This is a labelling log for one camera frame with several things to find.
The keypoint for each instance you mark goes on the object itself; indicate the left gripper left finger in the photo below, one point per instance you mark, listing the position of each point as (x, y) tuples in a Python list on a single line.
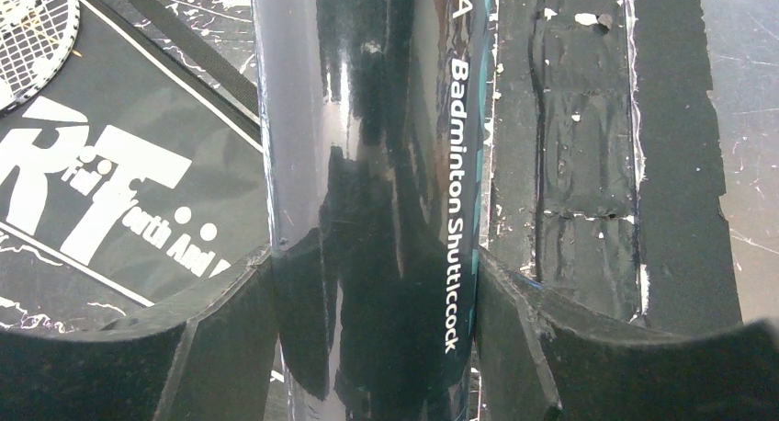
[(205, 353)]

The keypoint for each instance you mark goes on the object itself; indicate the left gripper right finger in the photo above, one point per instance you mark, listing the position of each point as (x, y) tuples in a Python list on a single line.
[(544, 356)]

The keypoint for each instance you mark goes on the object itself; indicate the black shuttlecock tube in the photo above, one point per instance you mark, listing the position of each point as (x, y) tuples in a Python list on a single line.
[(372, 117)]

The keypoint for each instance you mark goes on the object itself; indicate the black racket bag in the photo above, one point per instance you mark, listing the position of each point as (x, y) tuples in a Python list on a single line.
[(127, 170)]

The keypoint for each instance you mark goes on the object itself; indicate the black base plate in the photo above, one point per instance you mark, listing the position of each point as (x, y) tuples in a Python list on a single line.
[(606, 170)]

